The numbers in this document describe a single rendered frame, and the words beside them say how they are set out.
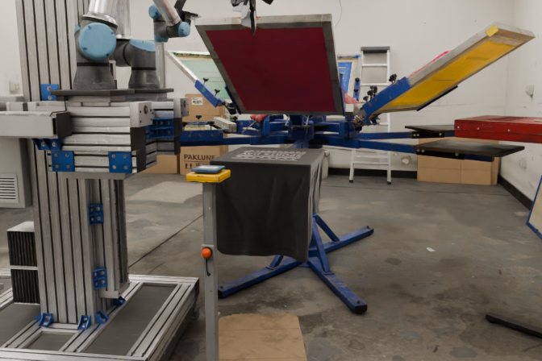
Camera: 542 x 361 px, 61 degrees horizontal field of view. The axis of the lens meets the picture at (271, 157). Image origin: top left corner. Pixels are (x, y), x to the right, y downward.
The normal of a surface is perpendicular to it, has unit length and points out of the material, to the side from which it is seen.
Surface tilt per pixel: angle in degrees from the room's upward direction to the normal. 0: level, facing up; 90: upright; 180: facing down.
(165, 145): 90
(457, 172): 75
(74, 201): 90
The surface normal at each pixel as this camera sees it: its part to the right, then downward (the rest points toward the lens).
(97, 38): 0.42, 0.27
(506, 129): -0.70, 0.11
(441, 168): -0.23, -0.11
